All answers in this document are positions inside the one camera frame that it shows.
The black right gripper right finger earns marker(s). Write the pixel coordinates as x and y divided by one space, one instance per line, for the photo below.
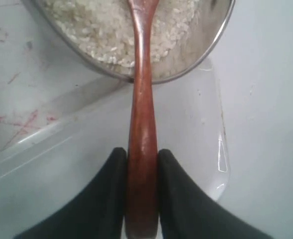
187 212

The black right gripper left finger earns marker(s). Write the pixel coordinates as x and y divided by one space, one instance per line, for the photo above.
95 213

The brown wooden spoon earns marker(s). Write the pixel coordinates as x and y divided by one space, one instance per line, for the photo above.
141 215

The steel bowl of rice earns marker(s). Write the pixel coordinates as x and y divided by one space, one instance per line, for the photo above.
211 19

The white plastic tray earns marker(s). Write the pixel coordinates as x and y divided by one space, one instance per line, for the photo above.
42 172

